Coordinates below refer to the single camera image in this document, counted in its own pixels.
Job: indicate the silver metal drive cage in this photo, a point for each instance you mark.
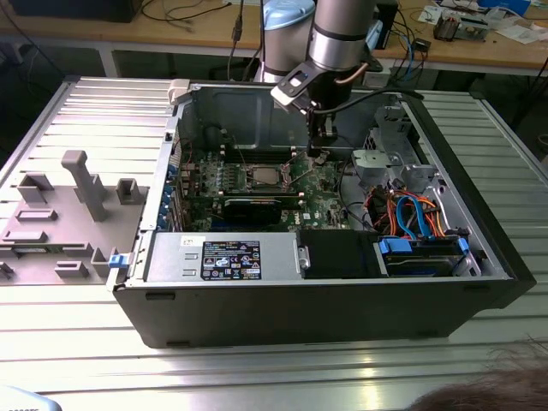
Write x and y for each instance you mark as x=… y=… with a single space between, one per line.
x=372 y=164

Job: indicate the black open PC case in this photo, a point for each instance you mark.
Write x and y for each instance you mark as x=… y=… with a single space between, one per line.
x=299 y=317

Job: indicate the CPU socket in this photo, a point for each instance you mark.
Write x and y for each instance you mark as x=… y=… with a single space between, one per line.
x=249 y=182

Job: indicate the black drive bay box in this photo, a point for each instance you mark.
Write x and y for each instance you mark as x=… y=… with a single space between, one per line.
x=338 y=254

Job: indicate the silver square CPU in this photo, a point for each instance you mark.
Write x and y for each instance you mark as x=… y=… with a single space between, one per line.
x=264 y=175

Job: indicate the black upright box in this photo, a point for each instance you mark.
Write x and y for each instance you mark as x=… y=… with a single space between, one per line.
x=389 y=21

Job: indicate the white papers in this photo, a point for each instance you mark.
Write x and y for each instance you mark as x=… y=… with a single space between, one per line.
x=518 y=34

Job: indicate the round coin cell battery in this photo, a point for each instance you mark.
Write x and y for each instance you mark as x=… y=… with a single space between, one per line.
x=320 y=162

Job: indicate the blue box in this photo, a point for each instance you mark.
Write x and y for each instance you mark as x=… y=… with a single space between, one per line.
x=505 y=5

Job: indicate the blue case latch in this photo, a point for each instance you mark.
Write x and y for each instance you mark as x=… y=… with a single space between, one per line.
x=117 y=261

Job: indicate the small metal electronic device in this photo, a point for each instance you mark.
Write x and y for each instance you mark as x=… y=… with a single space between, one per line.
x=473 y=27

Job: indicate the green motherboard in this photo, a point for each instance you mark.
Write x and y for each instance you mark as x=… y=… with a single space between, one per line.
x=319 y=205

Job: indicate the black graphics card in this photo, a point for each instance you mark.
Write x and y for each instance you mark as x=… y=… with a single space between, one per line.
x=252 y=212

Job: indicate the wooden desk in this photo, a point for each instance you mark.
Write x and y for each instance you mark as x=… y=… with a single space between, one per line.
x=192 y=36

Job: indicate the large black box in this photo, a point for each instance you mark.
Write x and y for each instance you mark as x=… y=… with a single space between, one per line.
x=73 y=10

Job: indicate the blue expansion slot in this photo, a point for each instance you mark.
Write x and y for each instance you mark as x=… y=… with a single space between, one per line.
x=248 y=226

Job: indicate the grey plastic parts rack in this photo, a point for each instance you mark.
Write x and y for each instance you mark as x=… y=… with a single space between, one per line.
x=64 y=231

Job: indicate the copper wound transformer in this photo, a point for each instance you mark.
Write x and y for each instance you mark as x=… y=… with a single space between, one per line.
x=445 y=27

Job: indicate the person's head brown hair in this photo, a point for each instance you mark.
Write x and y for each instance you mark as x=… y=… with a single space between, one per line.
x=492 y=391

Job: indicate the pale grey device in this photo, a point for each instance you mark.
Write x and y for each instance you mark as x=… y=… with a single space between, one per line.
x=21 y=400

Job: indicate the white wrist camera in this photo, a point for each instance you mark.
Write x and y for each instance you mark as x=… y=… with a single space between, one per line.
x=284 y=96

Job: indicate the silver power supply unit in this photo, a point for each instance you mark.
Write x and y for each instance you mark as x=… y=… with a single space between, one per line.
x=171 y=257

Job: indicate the hard disk in blue carrier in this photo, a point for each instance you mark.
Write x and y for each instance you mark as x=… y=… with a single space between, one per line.
x=396 y=248

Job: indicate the beige case latch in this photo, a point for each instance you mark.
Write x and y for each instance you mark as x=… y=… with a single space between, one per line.
x=180 y=90

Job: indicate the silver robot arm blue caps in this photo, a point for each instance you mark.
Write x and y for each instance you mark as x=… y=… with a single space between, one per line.
x=338 y=38

